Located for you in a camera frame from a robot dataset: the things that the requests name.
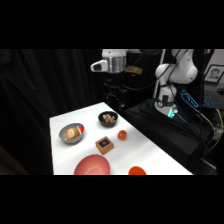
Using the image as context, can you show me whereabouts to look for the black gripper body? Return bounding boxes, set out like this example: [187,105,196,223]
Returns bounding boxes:
[105,72,126,97]

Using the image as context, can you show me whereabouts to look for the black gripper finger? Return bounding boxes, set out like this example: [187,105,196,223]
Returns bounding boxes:
[116,95,126,110]
[106,95,115,108]

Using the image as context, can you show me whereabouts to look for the red ball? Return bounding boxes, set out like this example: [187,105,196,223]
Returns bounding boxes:
[117,129,129,141]

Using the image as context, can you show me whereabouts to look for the black bowl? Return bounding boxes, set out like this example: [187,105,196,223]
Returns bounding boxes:
[97,110,119,128]

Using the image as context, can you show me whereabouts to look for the gray bowl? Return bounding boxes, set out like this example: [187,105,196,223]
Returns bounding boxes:
[58,122,86,145]

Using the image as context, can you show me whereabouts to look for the pink bowl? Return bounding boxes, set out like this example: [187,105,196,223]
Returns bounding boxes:
[73,153,112,176]

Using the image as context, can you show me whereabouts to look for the orange bowl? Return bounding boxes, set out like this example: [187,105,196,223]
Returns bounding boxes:
[128,165,148,176]

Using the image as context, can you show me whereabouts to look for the beige food pieces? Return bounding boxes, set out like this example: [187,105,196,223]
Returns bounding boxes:
[102,113,117,123]

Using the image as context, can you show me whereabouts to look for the wooden box with blue top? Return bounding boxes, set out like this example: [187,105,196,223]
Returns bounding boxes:
[95,135,115,155]

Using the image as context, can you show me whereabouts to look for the stuffed toy with red cap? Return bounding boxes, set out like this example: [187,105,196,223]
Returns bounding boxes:
[65,124,85,141]

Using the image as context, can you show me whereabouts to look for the small green light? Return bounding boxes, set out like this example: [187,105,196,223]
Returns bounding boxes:
[166,107,179,119]

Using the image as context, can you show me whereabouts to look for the black robot stand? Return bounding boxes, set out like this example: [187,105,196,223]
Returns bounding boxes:
[124,99,216,176]

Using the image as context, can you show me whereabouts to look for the blue glowing device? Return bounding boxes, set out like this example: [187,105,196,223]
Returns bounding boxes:
[180,88,200,110]

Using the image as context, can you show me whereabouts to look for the black curtain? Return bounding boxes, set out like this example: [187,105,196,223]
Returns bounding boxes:
[0,49,161,176]

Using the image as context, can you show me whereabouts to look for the framed portrait picture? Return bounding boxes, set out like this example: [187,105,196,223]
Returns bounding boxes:
[203,64,224,85]

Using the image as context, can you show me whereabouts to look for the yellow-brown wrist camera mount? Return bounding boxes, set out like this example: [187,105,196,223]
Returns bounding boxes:
[124,65,143,76]

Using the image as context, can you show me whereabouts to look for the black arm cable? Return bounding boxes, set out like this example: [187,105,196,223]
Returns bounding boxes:
[123,49,183,92]

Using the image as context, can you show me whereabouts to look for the yellow cable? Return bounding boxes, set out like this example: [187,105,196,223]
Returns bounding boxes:
[209,108,224,152]

